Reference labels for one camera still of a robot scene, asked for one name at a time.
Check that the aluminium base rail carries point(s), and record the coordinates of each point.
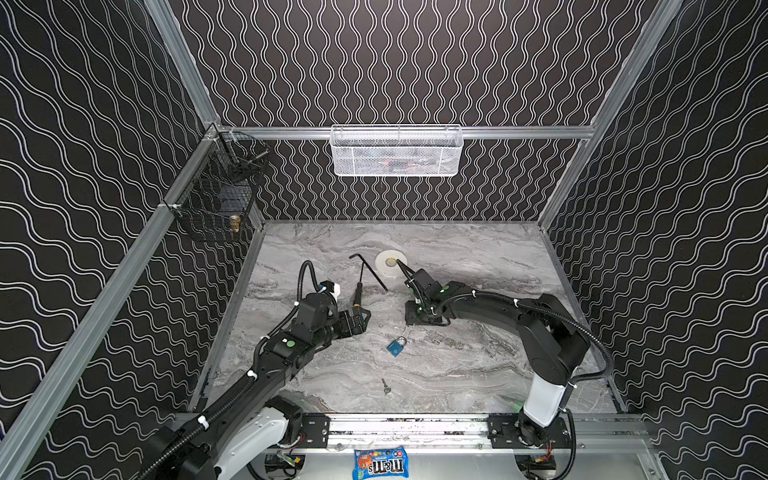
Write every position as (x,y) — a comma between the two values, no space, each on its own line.
(593,433)

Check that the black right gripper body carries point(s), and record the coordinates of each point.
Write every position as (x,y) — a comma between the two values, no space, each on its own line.
(422,286)

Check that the brass padlock in basket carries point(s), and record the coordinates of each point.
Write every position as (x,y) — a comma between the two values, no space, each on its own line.
(235,224)

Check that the black wire basket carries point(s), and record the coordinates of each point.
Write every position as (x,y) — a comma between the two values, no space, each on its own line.
(225,184)

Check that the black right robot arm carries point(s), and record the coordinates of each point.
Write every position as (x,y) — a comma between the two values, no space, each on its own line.
(561,351)

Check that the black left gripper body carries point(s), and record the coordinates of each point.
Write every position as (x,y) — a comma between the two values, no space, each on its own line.
(354,321)

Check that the white tape roll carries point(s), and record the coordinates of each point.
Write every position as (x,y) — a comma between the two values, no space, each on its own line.
(387,263)

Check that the white wire basket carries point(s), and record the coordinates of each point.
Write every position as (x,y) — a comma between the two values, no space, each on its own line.
(392,150)

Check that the candy bag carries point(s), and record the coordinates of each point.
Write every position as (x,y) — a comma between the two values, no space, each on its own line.
(380,463)

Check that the large blue padlock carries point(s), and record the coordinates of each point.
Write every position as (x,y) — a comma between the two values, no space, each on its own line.
(396,346)

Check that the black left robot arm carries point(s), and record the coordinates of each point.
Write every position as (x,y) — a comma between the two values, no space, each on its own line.
(250,417)

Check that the black hex key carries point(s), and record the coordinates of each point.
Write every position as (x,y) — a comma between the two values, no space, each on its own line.
(366,267)

